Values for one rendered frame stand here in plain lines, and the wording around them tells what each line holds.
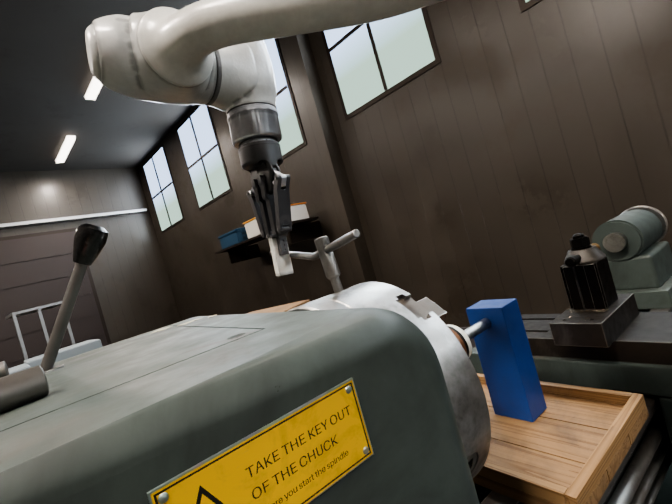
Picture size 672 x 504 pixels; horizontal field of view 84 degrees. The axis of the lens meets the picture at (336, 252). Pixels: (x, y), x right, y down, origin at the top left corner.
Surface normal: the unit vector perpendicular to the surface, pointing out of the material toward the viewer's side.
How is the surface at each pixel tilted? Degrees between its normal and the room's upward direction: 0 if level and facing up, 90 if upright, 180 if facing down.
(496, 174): 90
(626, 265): 90
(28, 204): 90
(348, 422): 90
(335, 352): 63
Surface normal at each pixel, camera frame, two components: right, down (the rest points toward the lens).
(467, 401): 0.55, -0.23
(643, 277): -0.77, 0.22
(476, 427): 0.61, 0.00
